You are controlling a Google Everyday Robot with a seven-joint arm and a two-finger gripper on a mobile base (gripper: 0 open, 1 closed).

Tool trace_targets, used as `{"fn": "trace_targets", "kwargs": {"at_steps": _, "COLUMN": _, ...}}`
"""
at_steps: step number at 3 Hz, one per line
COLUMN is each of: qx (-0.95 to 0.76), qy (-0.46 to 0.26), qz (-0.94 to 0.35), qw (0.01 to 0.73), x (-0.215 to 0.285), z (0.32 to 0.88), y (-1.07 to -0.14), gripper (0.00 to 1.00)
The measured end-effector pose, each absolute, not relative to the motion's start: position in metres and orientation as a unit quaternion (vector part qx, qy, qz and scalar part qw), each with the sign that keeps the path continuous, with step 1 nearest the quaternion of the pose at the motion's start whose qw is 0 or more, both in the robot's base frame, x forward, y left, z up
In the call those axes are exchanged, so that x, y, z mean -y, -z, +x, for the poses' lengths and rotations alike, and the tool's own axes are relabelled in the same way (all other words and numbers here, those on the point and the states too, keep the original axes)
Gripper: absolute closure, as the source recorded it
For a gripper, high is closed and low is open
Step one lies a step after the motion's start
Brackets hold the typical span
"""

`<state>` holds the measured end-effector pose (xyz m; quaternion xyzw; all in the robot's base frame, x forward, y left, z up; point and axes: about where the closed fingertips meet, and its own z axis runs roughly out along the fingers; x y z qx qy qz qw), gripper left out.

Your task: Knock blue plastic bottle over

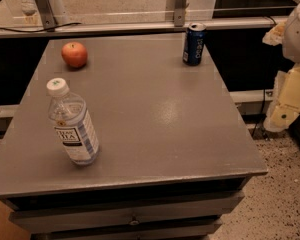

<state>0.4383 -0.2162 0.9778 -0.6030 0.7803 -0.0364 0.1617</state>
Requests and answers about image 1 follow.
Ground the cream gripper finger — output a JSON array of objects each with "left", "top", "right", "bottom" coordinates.
[
  {"left": 262, "top": 22, "right": 286, "bottom": 46},
  {"left": 263, "top": 64, "right": 300, "bottom": 132}
]

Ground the metal bracket left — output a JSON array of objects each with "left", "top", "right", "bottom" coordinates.
[{"left": 34, "top": 0, "right": 56, "bottom": 32}]

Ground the clear blue-label plastic bottle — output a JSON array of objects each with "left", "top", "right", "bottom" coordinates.
[{"left": 46, "top": 78, "right": 99, "bottom": 166}]

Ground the black cable on rail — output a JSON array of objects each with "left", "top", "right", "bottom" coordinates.
[{"left": 0, "top": 21, "right": 83, "bottom": 34}]

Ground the drawer knob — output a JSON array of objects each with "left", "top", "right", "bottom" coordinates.
[{"left": 129, "top": 218, "right": 140, "bottom": 226}]

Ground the blue Pepsi can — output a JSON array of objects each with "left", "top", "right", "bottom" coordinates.
[{"left": 183, "top": 23, "right": 206, "bottom": 66}]

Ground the red apple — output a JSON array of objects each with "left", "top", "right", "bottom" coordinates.
[{"left": 61, "top": 42, "right": 88, "bottom": 68}]

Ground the grey drawer cabinet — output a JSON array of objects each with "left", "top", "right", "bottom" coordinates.
[{"left": 0, "top": 34, "right": 267, "bottom": 240}]

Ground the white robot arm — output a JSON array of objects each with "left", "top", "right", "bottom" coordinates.
[{"left": 262, "top": 3, "right": 300, "bottom": 132}]

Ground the metal bracket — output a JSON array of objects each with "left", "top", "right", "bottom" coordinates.
[
  {"left": 173, "top": 0, "right": 187, "bottom": 27},
  {"left": 34, "top": 0, "right": 56, "bottom": 32}
]

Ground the metal bracket centre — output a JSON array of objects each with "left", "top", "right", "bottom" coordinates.
[{"left": 173, "top": 0, "right": 187, "bottom": 27}]

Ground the cardboard box corner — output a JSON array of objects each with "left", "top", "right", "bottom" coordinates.
[{"left": 0, "top": 201, "right": 30, "bottom": 240}]

